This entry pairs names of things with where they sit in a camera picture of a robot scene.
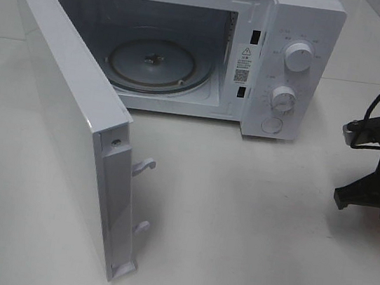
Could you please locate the round white door-release button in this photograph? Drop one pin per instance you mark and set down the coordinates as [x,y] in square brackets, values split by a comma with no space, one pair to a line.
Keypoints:
[272,125]

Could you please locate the white microwave door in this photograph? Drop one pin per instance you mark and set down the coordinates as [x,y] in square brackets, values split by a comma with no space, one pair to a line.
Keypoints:
[90,129]

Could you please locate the lower white timer knob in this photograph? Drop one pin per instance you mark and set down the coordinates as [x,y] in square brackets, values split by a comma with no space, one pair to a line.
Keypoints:
[283,99]

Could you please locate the upper white power knob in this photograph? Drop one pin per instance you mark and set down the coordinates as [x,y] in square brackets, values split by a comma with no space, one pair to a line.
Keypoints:
[298,56]

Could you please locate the white microwave oven body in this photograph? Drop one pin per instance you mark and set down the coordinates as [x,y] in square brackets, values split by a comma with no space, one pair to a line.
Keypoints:
[246,38]

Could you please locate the glass microwave turntable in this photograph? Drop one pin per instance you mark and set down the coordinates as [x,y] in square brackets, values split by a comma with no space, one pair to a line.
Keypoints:
[158,66]

